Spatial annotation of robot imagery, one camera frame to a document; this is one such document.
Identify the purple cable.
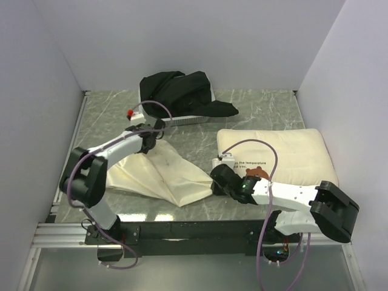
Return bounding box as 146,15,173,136
222,139,312,291
67,100,174,270

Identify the cream pillow with bear print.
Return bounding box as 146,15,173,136
217,129,339,186

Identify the black cloth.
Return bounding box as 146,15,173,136
139,71,239,118

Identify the aluminium frame rail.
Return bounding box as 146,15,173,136
30,193,101,249

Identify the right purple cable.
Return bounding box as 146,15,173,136
222,139,312,291

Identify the cream satin pillowcase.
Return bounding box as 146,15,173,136
106,140,212,207

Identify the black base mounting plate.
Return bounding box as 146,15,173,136
83,218,301,262

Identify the white plastic basket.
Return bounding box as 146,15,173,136
138,85,216,127

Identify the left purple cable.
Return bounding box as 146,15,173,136
67,100,174,270

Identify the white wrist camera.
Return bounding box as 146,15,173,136
212,153,235,169
127,110,146,125

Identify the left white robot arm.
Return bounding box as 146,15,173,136
59,118,166,244

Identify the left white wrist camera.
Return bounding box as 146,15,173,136
127,110,146,125

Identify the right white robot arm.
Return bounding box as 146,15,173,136
210,164,360,244

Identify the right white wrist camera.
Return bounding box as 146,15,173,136
212,153,235,169

